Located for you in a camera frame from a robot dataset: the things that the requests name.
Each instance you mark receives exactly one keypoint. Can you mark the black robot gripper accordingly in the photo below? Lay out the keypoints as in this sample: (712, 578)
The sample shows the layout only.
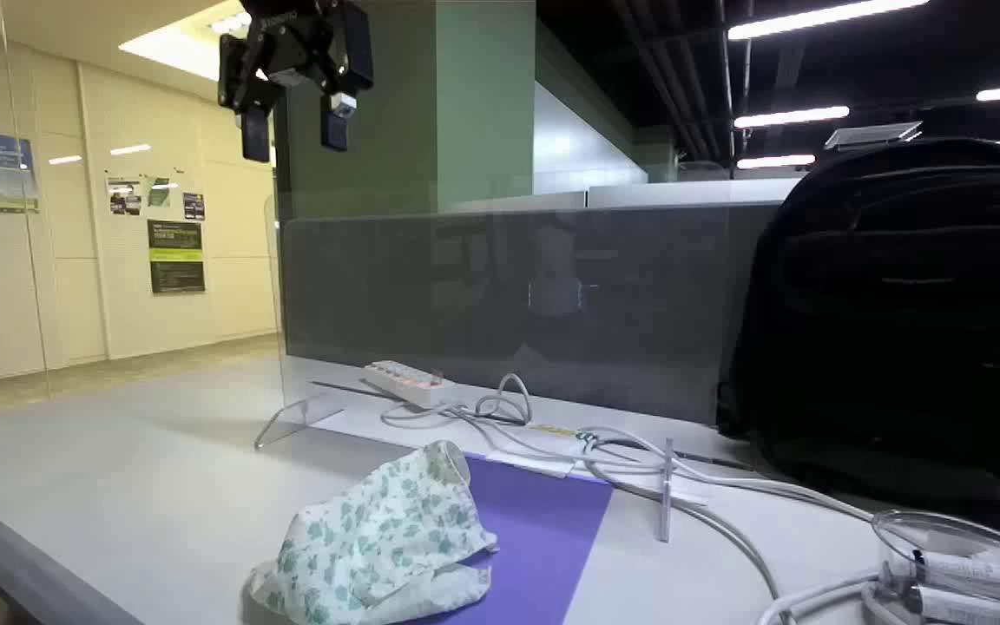
(293, 37)

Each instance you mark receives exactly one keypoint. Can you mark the white green floral cloth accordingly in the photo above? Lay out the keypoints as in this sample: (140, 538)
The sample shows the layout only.
(379, 540)

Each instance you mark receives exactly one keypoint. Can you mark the transparent acrylic screen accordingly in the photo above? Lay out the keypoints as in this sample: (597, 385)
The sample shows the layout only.
(502, 314)

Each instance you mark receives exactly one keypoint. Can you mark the square ceiling light panel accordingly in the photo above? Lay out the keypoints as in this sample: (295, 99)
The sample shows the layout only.
(193, 47)

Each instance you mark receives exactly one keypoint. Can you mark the green pillar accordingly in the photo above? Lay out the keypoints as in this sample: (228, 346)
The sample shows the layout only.
(430, 106)

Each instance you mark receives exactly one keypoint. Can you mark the gray office partition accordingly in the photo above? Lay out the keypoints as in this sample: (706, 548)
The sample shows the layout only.
(327, 299)

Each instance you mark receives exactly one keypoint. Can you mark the white power strip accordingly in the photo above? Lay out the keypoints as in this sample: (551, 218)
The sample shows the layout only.
(407, 385)

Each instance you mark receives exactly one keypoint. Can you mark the purple rectangular mat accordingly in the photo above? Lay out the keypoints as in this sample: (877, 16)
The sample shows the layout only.
(538, 540)

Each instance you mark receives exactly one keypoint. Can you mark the white power adapter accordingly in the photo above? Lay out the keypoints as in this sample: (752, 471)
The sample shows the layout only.
(971, 570)
(964, 608)

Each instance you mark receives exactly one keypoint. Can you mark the small wall photo notice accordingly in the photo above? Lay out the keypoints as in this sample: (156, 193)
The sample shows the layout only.
(193, 208)
(159, 193)
(127, 196)

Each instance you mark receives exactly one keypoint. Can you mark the dark green wall sign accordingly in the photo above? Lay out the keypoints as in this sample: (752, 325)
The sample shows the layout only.
(174, 259)

